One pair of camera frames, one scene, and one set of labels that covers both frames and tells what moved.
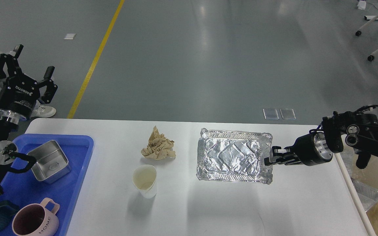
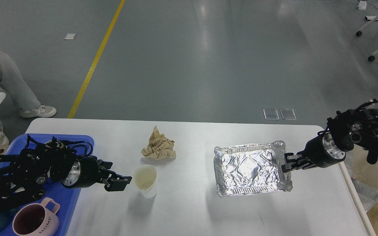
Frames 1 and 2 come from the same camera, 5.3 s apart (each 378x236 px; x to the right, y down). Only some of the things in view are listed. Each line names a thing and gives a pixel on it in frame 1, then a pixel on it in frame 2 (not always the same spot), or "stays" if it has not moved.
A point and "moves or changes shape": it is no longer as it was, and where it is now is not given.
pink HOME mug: [34, 219] stays
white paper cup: [144, 177] stays
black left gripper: [16, 99] -> [87, 171]
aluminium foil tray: [234, 156] moves or changes shape
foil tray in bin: [368, 196] stays
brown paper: [159, 147] stays
